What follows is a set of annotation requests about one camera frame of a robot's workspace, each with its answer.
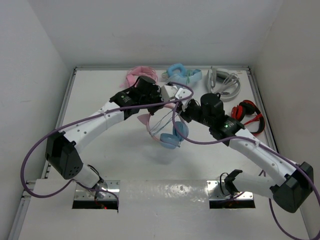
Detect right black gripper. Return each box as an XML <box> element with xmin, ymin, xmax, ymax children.
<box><xmin>176</xmin><ymin>98</ymin><xmax>214</xmax><ymax>127</ymax></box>

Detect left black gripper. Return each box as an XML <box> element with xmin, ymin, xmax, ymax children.
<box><xmin>137</xmin><ymin>84</ymin><xmax>167</xmax><ymax>114</ymax></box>

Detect blue pink cat-ear headphones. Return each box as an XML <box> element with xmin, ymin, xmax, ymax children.
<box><xmin>137</xmin><ymin>103</ymin><xmax>189</xmax><ymax>150</ymax></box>

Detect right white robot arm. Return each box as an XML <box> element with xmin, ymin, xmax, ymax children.
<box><xmin>178</xmin><ymin>93</ymin><xmax>314</xmax><ymax>213</ymax></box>

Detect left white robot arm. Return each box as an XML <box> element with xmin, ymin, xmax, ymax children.
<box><xmin>45</xmin><ymin>76</ymin><xmax>162</xmax><ymax>188</ymax></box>

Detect pink gaming headphones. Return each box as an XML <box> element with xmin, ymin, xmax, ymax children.
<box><xmin>119</xmin><ymin>65</ymin><xmax>158</xmax><ymax>88</ymax></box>

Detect grey white headphones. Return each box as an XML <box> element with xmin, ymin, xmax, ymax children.
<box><xmin>205</xmin><ymin>66</ymin><xmax>242</xmax><ymax>102</ymax></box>

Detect light blue headphones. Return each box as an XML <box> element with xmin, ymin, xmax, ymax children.
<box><xmin>161</xmin><ymin>63</ymin><xmax>203</xmax><ymax>87</ymax></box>

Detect red black headphones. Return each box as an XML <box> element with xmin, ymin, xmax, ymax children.
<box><xmin>231</xmin><ymin>100</ymin><xmax>266</xmax><ymax>136</ymax></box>

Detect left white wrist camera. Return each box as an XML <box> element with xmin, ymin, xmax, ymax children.
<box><xmin>160</xmin><ymin>85</ymin><xmax>178</xmax><ymax>102</ymax></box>

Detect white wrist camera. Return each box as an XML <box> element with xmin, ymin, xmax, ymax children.
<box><xmin>160</xmin><ymin>85</ymin><xmax>178</xmax><ymax>102</ymax></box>
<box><xmin>175</xmin><ymin>87</ymin><xmax>192</xmax><ymax>112</ymax></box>

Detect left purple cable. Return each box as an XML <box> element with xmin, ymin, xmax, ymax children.
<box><xmin>20</xmin><ymin>81</ymin><xmax>195</xmax><ymax>208</ymax></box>

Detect purple cable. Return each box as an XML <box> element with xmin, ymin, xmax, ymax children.
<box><xmin>20</xmin><ymin>81</ymin><xmax>195</xmax><ymax>208</ymax></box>
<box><xmin>172</xmin><ymin>101</ymin><xmax>320</xmax><ymax>240</ymax></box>

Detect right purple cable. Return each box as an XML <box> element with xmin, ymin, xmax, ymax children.
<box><xmin>172</xmin><ymin>101</ymin><xmax>320</xmax><ymax>240</ymax></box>

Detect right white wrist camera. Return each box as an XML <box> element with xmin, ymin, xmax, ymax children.
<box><xmin>175</xmin><ymin>87</ymin><xmax>192</xmax><ymax>112</ymax></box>

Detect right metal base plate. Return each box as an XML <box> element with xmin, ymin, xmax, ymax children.
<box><xmin>206</xmin><ymin>179</ymin><xmax>254</xmax><ymax>202</ymax></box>

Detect metal base plate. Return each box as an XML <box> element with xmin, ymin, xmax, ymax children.
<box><xmin>206</xmin><ymin>179</ymin><xmax>254</xmax><ymax>202</ymax></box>
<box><xmin>74</xmin><ymin>181</ymin><xmax>120</xmax><ymax>201</ymax></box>

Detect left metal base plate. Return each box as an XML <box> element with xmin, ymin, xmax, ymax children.
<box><xmin>74</xmin><ymin>181</ymin><xmax>120</xmax><ymax>201</ymax></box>

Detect aluminium table edge rail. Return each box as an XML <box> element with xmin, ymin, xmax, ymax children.
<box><xmin>9</xmin><ymin>65</ymin><xmax>301</xmax><ymax>240</ymax></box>

